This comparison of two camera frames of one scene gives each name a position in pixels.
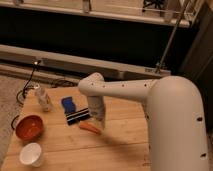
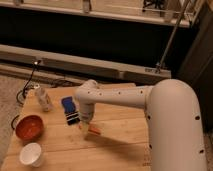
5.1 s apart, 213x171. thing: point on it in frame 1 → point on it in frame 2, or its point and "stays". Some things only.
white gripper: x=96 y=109 → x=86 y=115
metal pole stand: x=160 y=66 stays
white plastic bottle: x=42 y=97 stays
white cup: x=31 y=154 stays
